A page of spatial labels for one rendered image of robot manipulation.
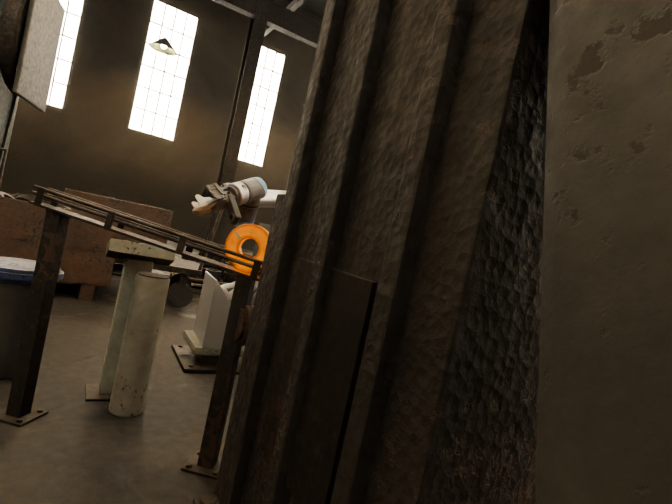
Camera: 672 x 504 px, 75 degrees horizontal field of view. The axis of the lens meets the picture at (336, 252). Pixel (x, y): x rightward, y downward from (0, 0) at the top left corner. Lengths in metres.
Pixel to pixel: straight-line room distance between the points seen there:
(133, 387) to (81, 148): 11.55
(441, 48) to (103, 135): 12.65
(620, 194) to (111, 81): 13.17
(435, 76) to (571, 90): 0.22
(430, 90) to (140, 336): 1.38
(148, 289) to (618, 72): 1.53
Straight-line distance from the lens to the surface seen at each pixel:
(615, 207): 0.46
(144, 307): 1.73
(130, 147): 13.18
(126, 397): 1.83
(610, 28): 0.54
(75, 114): 13.22
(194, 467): 1.57
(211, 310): 2.31
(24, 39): 6.01
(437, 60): 0.70
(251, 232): 1.39
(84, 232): 3.52
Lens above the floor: 0.78
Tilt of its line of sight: 1 degrees down
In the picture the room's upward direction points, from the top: 12 degrees clockwise
